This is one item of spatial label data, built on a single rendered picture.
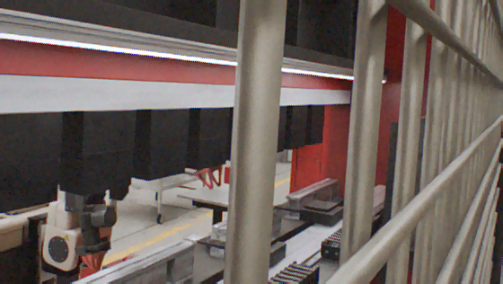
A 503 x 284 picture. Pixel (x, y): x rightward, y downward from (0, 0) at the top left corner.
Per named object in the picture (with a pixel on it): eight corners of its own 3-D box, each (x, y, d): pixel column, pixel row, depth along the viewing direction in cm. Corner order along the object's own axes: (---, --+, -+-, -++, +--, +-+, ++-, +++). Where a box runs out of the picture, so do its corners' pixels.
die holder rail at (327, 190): (326, 197, 249) (327, 178, 248) (338, 199, 246) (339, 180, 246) (284, 218, 205) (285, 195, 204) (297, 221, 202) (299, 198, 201)
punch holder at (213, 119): (201, 160, 150) (205, 104, 149) (226, 164, 146) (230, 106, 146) (171, 166, 137) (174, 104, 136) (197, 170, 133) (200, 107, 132)
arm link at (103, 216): (96, 191, 170) (75, 190, 163) (121, 189, 165) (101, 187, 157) (95, 228, 167) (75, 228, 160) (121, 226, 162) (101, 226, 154)
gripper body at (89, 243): (97, 252, 157) (93, 228, 158) (74, 253, 162) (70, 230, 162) (111, 246, 163) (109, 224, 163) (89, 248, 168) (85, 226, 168)
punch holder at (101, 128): (103, 179, 115) (107, 106, 114) (132, 184, 111) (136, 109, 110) (49, 189, 101) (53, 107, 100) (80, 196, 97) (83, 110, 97)
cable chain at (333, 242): (361, 223, 157) (362, 211, 157) (380, 226, 154) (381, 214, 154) (320, 256, 124) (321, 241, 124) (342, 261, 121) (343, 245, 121)
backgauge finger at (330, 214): (272, 205, 180) (273, 191, 179) (343, 218, 168) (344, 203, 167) (256, 212, 169) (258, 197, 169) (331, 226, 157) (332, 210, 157)
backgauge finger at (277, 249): (198, 236, 138) (199, 218, 138) (286, 257, 127) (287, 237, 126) (172, 248, 128) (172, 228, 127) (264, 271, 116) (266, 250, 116)
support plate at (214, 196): (204, 189, 197) (204, 186, 197) (265, 199, 185) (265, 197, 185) (176, 197, 181) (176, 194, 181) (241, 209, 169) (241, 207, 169)
